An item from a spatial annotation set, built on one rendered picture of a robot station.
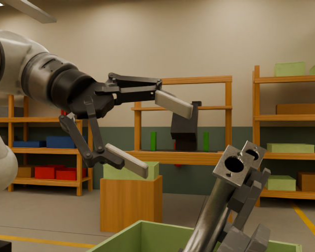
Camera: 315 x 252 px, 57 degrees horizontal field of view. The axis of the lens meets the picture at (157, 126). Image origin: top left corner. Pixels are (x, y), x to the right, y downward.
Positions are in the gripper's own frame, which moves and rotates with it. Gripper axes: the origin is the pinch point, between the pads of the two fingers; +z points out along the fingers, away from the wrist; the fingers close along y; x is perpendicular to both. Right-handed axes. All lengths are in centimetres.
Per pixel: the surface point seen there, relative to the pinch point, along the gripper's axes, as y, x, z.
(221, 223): 2.9, 22.7, 13.1
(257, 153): 13.2, 9.9, 13.4
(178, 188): 228, 451, -79
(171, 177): 236, 441, -98
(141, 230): 0.1, 46.1, -5.1
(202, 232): -5.9, 10.6, 11.1
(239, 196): -1.2, 3.5, 13.6
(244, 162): 0.6, -2.0, 12.2
